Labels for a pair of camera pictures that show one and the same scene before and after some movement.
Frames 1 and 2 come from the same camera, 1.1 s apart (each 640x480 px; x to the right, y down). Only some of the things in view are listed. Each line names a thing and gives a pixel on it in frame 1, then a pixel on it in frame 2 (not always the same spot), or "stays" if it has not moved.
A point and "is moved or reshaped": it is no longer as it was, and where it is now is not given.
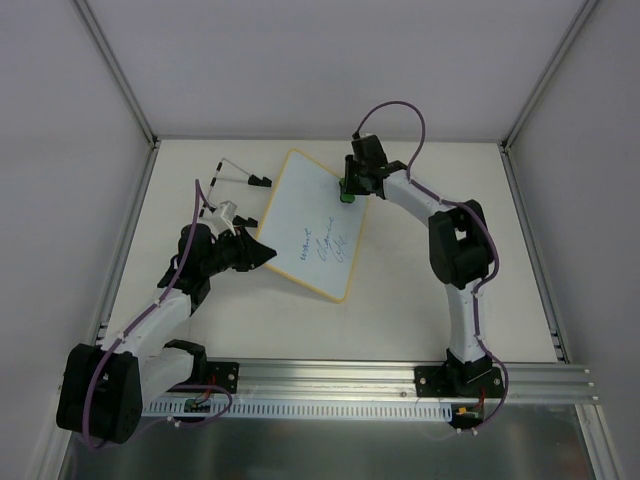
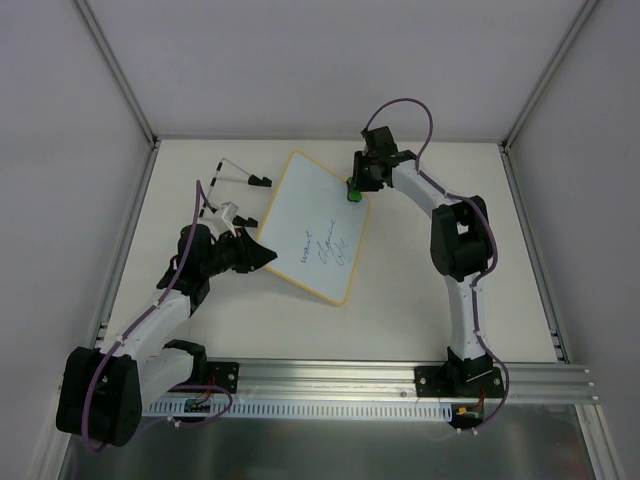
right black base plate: [458, 381] stays
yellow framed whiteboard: [315, 234] stays
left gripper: [245, 249] stays
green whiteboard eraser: [345, 197] is moved or reshaped
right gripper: [354, 176] -> [364, 173]
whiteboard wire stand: [251, 179] stays
